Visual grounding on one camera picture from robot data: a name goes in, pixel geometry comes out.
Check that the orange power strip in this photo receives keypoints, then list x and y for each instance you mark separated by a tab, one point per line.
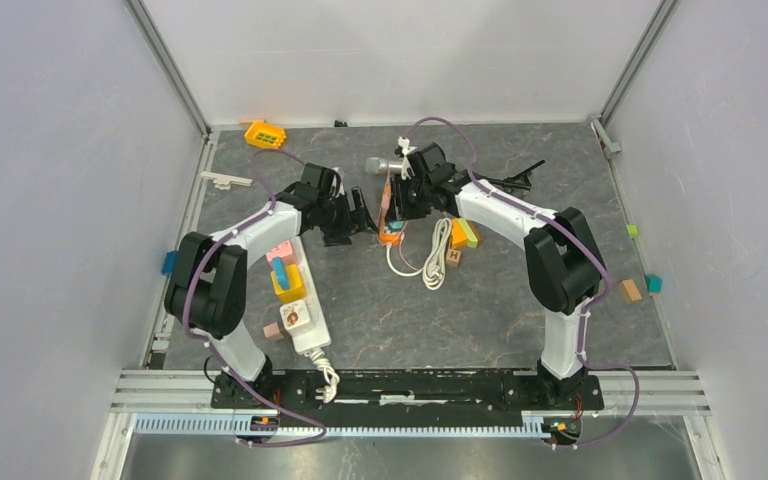
384	238

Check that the teal cube right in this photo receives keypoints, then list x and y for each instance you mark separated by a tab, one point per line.
654	283

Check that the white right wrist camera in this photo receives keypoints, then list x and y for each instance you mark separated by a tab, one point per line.
405	148

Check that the blue wall clip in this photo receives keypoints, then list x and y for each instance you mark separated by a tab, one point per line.
168	265

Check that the tan wooden block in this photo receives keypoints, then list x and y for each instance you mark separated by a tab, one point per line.
629	290

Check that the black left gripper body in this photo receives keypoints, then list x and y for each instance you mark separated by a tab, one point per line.
335	220

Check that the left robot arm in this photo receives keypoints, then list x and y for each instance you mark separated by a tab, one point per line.
207	290

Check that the white multicolour power strip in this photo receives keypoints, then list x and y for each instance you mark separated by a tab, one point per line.
318	336

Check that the grey microphone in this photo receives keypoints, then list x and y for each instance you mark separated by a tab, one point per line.
383	166

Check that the yellow toy brick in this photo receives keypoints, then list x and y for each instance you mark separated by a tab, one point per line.
263	135

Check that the white flat bracket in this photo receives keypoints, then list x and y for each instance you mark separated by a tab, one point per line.
224	181

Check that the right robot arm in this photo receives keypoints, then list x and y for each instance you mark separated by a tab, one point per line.
563	263

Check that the small pink plug adapter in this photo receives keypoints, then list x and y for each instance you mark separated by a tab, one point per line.
274	332

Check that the colourful toy block stack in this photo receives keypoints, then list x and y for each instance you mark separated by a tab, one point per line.
463	234

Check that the wooden letter cube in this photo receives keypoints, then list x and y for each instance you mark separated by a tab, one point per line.
453	257

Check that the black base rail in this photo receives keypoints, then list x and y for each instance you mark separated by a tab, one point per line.
417	398

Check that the blue rounded adapter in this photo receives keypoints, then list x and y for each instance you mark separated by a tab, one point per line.
282	280

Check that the white cube adapter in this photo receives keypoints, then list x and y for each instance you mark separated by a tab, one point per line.
295	317

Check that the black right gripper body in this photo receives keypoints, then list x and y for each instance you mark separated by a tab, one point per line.
416	201

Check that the pink cube socket adapter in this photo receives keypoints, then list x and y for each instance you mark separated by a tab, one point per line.
285	251

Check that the yellow cube socket adapter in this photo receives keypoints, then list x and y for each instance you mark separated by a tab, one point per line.
297	290

